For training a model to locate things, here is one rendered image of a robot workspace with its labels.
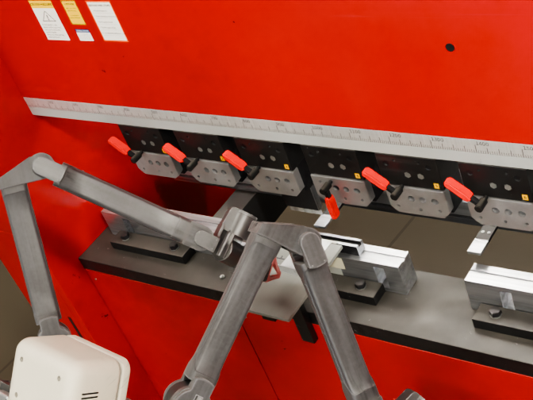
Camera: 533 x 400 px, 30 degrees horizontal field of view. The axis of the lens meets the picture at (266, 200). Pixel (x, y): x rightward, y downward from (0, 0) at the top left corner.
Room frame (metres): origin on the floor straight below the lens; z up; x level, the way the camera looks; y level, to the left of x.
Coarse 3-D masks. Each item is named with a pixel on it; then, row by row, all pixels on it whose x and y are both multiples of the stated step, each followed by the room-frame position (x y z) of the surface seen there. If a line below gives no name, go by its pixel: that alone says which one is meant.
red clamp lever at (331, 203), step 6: (330, 180) 1.88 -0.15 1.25; (324, 186) 1.86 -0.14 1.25; (330, 186) 1.86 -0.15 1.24; (324, 192) 1.85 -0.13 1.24; (330, 198) 1.86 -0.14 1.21; (330, 204) 1.85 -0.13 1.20; (336, 204) 1.86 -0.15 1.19; (330, 210) 1.86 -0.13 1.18; (336, 210) 1.86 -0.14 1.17; (336, 216) 1.85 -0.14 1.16
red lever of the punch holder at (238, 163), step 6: (228, 150) 2.07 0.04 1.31; (222, 156) 2.06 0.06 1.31; (228, 156) 2.05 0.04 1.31; (234, 156) 2.05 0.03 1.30; (228, 162) 2.05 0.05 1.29; (234, 162) 2.04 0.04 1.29; (240, 162) 2.03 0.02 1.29; (240, 168) 2.03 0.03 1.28; (246, 168) 2.02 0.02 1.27; (258, 168) 2.03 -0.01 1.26; (252, 174) 2.01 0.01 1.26
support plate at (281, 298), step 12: (288, 252) 2.00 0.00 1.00; (336, 252) 1.93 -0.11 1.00; (288, 276) 1.92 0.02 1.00; (264, 288) 1.91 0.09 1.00; (276, 288) 1.89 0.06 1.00; (288, 288) 1.87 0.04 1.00; (300, 288) 1.86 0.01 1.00; (264, 300) 1.87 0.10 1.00; (276, 300) 1.85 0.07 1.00; (288, 300) 1.83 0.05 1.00; (300, 300) 1.82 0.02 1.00; (252, 312) 1.85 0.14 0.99; (264, 312) 1.83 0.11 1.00; (276, 312) 1.81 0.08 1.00; (288, 312) 1.79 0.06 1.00
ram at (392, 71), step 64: (0, 0) 2.52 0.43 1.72; (64, 0) 2.34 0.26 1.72; (128, 0) 2.18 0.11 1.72; (192, 0) 2.03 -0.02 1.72; (256, 0) 1.90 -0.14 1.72; (320, 0) 1.78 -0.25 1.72; (384, 0) 1.68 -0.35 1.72; (448, 0) 1.58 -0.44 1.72; (512, 0) 1.49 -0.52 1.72; (64, 64) 2.43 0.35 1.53; (128, 64) 2.25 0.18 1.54; (192, 64) 2.10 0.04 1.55; (256, 64) 1.95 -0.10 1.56; (320, 64) 1.82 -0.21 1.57; (384, 64) 1.71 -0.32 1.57; (448, 64) 1.60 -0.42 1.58; (512, 64) 1.51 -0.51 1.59; (192, 128) 2.16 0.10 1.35; (384, 128) 1.74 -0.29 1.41; (448, 128) 1.63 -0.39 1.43; (512, 128) 1.53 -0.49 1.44
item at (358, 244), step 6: (324, 234) 2.02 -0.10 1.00; (330, 234) 2.01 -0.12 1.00; (336, 240) 1.98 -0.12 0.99; (342, 240) 1.98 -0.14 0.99; (348, 240) 1.96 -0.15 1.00; (354, 240) 1.95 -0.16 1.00; (360, 240) 1.94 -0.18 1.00; (348, 246) 1.94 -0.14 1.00; (354, 246) 1.93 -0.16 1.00; (360, 246) 1.93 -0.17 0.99; (342, 252) 1.96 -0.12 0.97; (348, 252) 1.94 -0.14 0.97; (354, 252) 1.93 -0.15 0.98; (360, 252) 1.92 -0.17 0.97
